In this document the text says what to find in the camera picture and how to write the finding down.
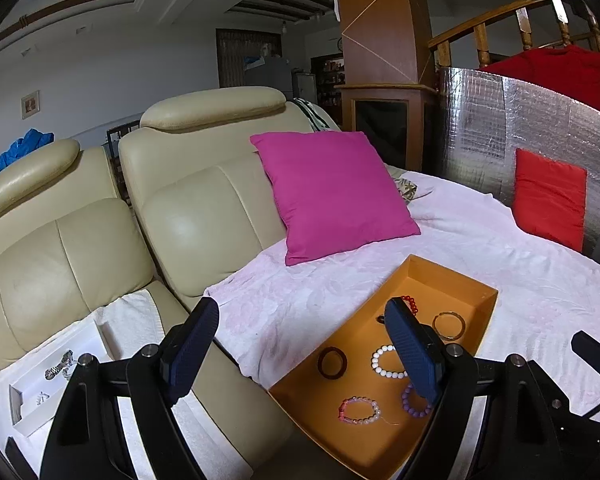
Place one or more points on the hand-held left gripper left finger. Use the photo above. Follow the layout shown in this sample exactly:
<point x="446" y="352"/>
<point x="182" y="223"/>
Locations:
<point x="195" y="350"/>

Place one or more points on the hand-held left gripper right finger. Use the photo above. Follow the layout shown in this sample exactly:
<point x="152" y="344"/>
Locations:
<point x="410" y="355"/>

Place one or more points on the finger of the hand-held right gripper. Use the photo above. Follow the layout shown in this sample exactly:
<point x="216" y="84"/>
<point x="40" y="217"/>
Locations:
<point x="592" y="355"/>
<point x="595" y="450"/>

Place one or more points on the orange cardboard box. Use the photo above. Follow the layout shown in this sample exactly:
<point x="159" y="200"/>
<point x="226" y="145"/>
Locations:
<point x="420" y="280"/>

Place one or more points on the dark red bangle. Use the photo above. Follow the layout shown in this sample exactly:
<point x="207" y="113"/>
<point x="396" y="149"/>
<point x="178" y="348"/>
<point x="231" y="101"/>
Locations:
<point x="320" y="361"/>

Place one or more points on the gold bangle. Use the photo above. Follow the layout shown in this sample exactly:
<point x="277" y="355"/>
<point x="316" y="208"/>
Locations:
<point x="450" y="336"/>

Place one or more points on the white towel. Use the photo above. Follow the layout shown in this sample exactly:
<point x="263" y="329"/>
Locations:
<point x="130" y="310"/>

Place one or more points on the pale pink blanket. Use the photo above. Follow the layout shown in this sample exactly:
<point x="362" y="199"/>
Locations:
<point x="530" y="270"/>

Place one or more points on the white tray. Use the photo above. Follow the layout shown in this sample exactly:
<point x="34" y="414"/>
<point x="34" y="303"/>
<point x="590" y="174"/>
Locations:
<point x="80" y="335"/>

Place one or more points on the beige leather sofa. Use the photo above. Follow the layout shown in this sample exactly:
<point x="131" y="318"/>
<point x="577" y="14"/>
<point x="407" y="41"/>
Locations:
<point x="190" y="220"/>

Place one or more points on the silver wristwatch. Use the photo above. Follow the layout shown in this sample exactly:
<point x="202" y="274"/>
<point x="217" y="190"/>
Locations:
<point x="57" y="367"/>

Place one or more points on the red pillow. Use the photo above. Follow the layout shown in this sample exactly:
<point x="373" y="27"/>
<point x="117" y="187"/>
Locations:
<point x="547" y="200"/>

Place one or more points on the patterned beige cushion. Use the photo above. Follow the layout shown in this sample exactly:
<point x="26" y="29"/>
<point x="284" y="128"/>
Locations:
<point x="405" y="187"/>

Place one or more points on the pink pillow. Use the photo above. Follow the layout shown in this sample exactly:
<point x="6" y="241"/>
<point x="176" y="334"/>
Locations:
<point x="330" y="195"/>

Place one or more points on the dark metal rack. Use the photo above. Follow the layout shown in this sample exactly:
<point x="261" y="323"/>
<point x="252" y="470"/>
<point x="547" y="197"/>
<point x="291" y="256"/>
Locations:
<point x="122" y="132"/>

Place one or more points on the silver foil insulation panel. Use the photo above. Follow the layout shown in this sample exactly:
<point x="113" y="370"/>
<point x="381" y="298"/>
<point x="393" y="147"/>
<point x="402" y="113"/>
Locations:
<point x="480" y="125"/>

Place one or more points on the striped cloth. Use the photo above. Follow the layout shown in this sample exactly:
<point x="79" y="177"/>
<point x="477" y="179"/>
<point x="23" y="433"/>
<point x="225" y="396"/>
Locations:
<point x="317" y="115"/>

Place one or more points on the blue cloth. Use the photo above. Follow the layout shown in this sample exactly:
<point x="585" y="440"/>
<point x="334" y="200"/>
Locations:
<point x="17" y="152"/>

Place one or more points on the red cloth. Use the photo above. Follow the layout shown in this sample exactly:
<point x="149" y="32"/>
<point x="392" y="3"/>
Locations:
<point x="565" y="75"/>

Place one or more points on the grey cabinet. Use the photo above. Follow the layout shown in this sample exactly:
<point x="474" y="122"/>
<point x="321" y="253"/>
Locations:
<point x="272" y="75"/>

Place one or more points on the white refrigerator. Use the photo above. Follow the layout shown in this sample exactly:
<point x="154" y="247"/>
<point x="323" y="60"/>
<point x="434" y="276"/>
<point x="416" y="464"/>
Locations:
<point x="304" y="85"/>

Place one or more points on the shelf with bottles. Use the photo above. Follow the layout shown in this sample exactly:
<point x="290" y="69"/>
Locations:
<point x="330" y="77"/>

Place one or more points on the brown lattice door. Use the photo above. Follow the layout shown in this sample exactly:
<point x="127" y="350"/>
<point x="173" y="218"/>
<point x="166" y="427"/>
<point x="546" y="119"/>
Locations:
<point x="237" y="57"/>

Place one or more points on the wooden pillar cabinet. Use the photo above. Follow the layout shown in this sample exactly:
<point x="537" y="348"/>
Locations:
<point x="380" y="25"/>

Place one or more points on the wooden stair railing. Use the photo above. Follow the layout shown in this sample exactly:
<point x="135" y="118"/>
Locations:
<point x="500" y="11"/>

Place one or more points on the small framed wall picture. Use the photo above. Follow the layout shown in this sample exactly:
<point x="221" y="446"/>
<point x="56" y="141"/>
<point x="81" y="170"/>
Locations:
<point x="30" y="105"/>

